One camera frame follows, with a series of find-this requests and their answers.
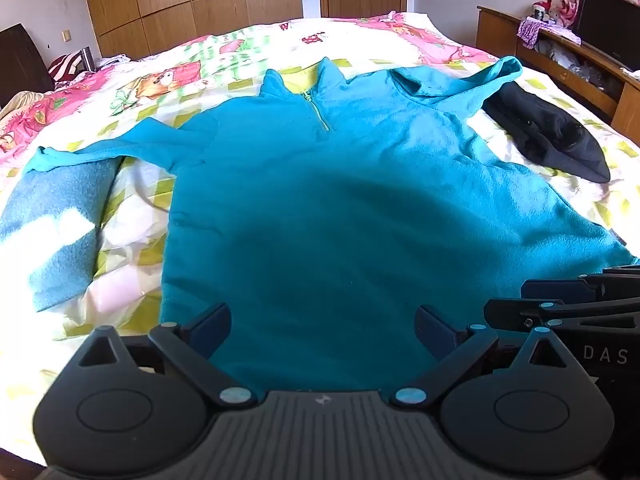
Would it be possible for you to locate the dark wooden furniture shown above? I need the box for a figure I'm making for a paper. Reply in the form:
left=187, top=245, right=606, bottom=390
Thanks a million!
left=0, top=22, right=55, bottom=108

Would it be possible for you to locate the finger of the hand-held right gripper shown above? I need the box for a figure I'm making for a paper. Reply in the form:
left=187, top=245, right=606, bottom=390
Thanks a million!
left=520, top=265, right=640, bottom=306
left=484, top=299, right=640, bottom=335

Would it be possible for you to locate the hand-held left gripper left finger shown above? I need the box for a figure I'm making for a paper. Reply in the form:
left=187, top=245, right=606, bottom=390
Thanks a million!
left=65, top=301, right=266, bottom=408

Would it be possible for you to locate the teal fleece pullover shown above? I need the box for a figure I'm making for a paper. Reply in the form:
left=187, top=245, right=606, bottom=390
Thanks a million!
left=27, top=55, right=640, bottom=393

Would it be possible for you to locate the cartoon printed checked bedcover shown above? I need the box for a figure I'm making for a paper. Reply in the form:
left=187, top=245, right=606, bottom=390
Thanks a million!
left=0, top=10, right=640, bottom=461

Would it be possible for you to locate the black folded garment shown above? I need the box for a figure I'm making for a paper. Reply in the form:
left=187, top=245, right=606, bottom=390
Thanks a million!
left=482, top=81, right=612, bottom=183

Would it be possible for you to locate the purple cloth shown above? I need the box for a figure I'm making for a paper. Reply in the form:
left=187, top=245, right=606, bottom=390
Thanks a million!
left=517, top=16, right=556, bottom=51

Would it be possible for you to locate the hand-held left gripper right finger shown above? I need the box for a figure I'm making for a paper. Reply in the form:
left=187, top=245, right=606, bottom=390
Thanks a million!
left=392, top=304, right=583, bottom=408

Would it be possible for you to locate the red white striped cloth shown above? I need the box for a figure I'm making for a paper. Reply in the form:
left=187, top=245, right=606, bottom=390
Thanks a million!
left=47, top=50, right=93, bottom=83

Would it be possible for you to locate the black monitor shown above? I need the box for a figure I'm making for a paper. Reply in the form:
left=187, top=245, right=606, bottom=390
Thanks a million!
left=570, top=0, right=640, bottom=72

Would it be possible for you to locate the light blue fleece cloth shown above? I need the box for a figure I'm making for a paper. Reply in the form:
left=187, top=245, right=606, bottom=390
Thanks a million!
left=0, top=157, right=126, bottom=313

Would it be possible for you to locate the wooden wardrobe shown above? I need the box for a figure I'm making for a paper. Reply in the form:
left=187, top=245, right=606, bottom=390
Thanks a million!
left=80, top=0, right=303, bottom=61

